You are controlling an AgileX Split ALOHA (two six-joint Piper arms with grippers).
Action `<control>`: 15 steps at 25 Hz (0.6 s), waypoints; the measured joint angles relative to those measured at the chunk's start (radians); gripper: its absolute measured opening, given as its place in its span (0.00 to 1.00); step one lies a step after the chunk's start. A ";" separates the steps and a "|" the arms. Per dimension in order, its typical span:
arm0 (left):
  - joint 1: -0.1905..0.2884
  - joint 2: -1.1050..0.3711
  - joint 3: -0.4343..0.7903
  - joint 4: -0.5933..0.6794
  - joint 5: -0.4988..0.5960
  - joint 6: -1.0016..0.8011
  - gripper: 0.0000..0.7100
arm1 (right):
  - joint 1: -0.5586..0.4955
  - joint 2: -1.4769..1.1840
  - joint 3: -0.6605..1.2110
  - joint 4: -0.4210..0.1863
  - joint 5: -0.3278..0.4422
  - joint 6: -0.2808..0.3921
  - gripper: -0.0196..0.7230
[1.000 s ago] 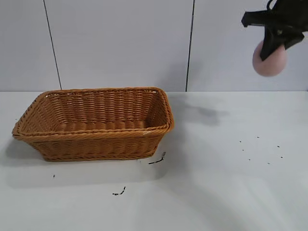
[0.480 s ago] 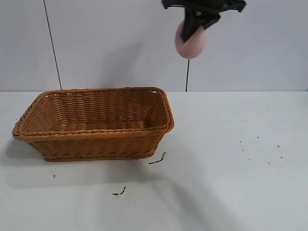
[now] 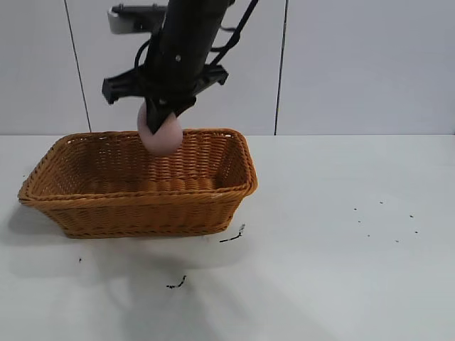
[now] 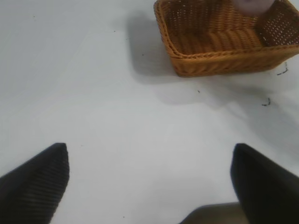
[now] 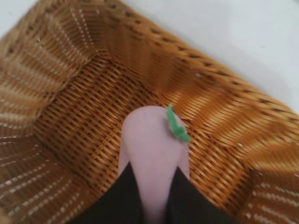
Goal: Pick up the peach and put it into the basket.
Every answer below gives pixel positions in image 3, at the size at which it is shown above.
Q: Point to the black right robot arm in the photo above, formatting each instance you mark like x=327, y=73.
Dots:
x=192, y=28

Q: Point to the brown woven wicker basket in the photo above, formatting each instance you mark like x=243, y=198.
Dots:
x=142, y=213

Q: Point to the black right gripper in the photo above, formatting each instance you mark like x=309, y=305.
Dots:
x=170, y=80

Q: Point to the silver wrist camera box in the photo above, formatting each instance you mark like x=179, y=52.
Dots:
x=121, y=22

